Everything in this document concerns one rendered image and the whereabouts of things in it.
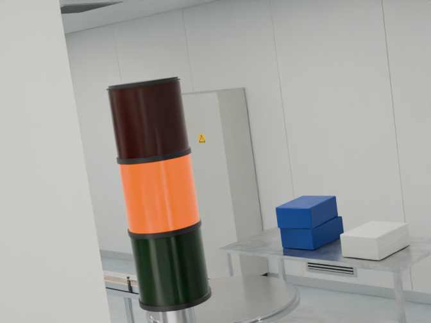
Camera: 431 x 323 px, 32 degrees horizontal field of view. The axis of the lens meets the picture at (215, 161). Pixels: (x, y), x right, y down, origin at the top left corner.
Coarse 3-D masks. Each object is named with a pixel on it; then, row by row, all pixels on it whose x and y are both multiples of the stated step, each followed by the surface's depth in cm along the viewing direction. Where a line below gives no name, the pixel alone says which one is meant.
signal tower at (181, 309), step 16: (160, 80) 48; (176, 80) 49; (128, 160) 48; (144, 160) 48; (160, 160) 48; (192, 224) 50; (144, 304) 50; (192, 304) 50; (160, 320) 52; (176, 320) 51; (192, 320) 51
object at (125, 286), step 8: (104, 272) 540; (112, 272) 533; (112, 280) 526; (120, 280) 523; (128, 280) 504; (136, 280) 504; (112, 288) 521; (120, 288) 514; (128, 288) 506; (136, 288) 501; (128, 296) 509; (136, 296) 503
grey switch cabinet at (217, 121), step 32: (192, 96) 752; (224, 96) 735; (192, 128) 761; (224, 128) 735; (192, 160) 770; (224, 160) 738; (224, 192) 746; (256, 192) 768; (224, 224) 755; (256, 224) 768; (256, 256) 767
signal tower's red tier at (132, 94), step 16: (112, 96) 48; (128, 96) 48; (144, 96) 47; (160, 96) 48; (176, 96) 49; (112, 112) 49; (128, 112) 48; (144, 112) 48; (160, 112) 48; (176, 112) 49; (128, 128) 48; (144, 128) 48; (160, 128) 48; (176, 128) 49; (128, 144) 48; (144, 144) 48; (160, 144) 48; (176, 144) 49
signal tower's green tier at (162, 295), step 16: (144, 240) 49; (160, 240) 49; (176, 240) 49; (192, 240) 50; (144, 256) 49; (160, 256) 49; (176, 256) 49; (192, 256) 50; (144, 272) 50; (160, 272) 49; (176, 272) 49; (192, 272) 50; (144, 288) 50; (160, 288) 49; (176, 288) 49; (192, 288) 50; (208, 288) 51; (160, 304) 49; (176, 304) 49
